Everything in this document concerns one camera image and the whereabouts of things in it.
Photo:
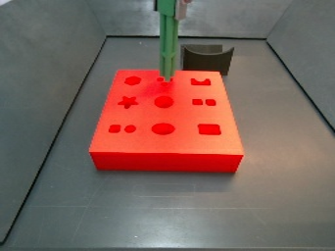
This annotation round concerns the red shape sorter block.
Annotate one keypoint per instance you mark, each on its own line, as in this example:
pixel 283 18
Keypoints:
pixel 167 125

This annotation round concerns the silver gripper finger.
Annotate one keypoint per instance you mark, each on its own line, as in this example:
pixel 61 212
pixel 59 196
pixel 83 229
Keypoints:
pixel 180 8

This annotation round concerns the green three prong peg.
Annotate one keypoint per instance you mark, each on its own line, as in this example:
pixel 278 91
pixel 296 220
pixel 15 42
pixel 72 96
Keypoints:
pixel 168 37

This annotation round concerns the black curved holder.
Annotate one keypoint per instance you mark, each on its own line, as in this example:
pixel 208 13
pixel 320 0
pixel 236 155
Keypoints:
pixel 206 57

